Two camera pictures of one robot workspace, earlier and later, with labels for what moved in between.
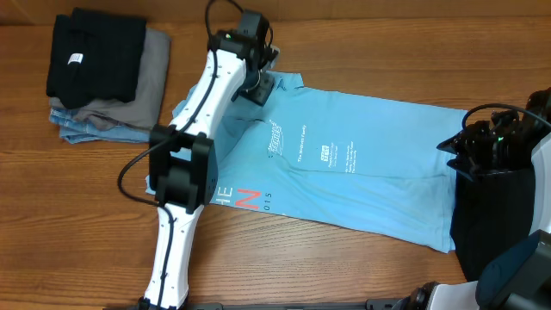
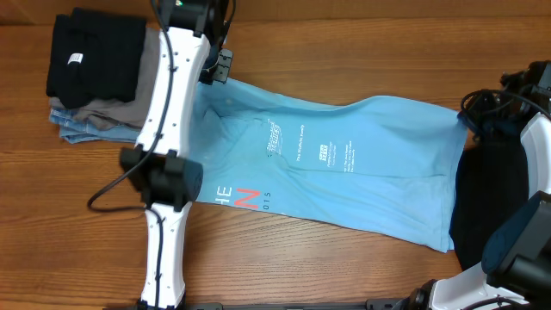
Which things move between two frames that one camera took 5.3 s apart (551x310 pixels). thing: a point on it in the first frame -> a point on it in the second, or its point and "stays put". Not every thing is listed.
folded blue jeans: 75,129 stays put
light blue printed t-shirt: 363,163 stays put
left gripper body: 256,87 -> 218,66
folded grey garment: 145,111 stays put
